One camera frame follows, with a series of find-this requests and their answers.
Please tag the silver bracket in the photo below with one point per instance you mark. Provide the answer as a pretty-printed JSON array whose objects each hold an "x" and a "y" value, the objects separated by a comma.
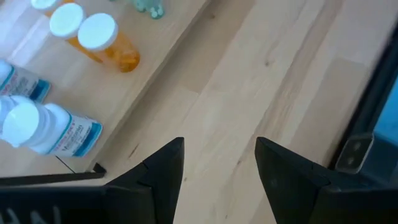
[{"x": 354, "y": 154}]

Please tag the black aluminium table frame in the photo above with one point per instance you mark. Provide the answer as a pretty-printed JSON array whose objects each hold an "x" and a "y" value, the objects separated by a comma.
[{"x": 367, "y": 105}]

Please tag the white melatonin bottle blue label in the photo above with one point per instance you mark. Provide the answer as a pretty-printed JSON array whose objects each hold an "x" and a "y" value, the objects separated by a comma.
[
  {"x": 53, "y": 130},
  {"x": 21, "y": 82}
]

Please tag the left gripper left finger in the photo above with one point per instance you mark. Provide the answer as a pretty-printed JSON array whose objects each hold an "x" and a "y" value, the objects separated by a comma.
[{"x": 149, "y": 189}]

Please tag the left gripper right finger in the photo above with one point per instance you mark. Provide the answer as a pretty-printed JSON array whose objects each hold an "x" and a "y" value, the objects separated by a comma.
[{"x": 295, "y": 193}]

